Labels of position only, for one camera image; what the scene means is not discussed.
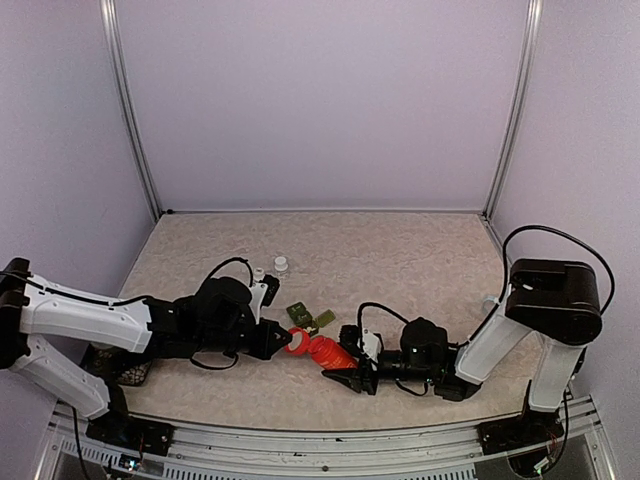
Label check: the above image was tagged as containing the left aluminium frame post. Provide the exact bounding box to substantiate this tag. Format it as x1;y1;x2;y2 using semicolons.
100;0;163;223

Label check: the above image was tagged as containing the black square tray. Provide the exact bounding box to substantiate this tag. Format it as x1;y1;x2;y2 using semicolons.
83;349;152;387

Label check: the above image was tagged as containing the right aluminium frame post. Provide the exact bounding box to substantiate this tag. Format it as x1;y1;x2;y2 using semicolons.
483;0;544;223

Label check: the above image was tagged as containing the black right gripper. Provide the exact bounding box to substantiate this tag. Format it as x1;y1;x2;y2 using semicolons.
322;351;436;396

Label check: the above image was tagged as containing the green pill organizer box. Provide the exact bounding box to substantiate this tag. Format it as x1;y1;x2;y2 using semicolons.
286;302;336;337

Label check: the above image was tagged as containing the red can lid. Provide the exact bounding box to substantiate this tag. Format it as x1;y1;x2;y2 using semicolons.
284;327;311;356

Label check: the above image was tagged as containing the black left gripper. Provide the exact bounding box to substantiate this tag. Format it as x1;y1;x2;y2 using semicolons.
197;318;292;361

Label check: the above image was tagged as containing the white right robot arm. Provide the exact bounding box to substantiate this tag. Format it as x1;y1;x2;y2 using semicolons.
322;259;602;444

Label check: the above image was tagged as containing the front aluminium rail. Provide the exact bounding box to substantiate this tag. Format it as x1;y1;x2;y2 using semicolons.
44;399;615;479

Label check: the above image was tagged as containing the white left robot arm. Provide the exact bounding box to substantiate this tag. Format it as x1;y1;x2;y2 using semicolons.
1;257;292;445

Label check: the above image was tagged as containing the aluminium frame post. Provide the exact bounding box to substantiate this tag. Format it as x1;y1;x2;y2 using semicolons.
483;0;544;223
100;0;163;223

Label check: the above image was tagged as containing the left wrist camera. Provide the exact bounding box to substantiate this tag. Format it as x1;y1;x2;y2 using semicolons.
249;274;281;322

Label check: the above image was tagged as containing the red cylindrical can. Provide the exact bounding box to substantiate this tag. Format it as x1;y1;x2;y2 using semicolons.
308;336;357;370

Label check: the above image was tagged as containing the small white pill bottle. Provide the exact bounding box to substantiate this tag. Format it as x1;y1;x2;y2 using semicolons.
274;256;289;275

